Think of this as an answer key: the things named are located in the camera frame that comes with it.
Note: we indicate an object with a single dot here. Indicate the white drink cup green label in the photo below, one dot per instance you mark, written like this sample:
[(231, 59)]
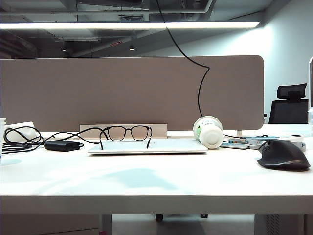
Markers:
[(211, 139)]

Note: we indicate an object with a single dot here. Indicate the brown desk partition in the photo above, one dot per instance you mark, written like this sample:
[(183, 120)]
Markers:
[(97, 93)]

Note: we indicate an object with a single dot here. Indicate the narrow white desk leg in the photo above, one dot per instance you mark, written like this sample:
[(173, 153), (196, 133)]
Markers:
[(106, 225)]

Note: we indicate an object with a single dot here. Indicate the wide white desk leg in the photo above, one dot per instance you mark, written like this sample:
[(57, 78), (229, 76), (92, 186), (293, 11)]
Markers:
[(278, 225)]

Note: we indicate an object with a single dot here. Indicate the silver closed laptop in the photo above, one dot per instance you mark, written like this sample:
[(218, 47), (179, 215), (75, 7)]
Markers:
[(171, 146)]

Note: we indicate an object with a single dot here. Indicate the black-rimmed eyeglasses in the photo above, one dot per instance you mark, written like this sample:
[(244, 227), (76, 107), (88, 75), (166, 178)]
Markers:
[(117, 133)]

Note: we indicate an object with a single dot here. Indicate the black power adapter brick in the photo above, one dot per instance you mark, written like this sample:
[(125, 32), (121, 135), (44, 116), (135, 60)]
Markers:
[(61, 146)]

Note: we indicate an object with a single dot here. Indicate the black chair caster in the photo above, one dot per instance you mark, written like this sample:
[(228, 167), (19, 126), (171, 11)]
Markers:
[(204, 216), (159, 218)]

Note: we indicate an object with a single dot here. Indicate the blue-grey USB hub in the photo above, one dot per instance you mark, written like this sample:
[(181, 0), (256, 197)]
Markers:
[(264, 137)]

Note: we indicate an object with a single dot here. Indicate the long ceiling light strip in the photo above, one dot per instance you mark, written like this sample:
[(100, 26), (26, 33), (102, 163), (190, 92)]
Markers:
[(73, 25)]

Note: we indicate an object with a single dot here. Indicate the white plastic device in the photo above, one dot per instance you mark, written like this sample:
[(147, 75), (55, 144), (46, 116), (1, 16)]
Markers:
[(29, 133)]

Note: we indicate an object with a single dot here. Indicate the black mesh office chair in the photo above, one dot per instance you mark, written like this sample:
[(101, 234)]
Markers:
[(288, 112)]

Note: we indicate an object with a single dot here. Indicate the black computer mouse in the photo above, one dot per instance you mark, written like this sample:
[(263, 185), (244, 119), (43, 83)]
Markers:
[(283, 156)]

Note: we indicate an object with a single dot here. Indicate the clear plastic food container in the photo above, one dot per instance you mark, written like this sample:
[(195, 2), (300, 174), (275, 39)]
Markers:
[(310, 122)]

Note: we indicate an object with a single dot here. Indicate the white paper cup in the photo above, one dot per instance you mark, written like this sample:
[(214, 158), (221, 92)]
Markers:
[(2, 136)]

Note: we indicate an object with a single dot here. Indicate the white partition foot bracket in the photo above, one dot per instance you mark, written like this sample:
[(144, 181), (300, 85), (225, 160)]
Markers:
[(239, 133)]

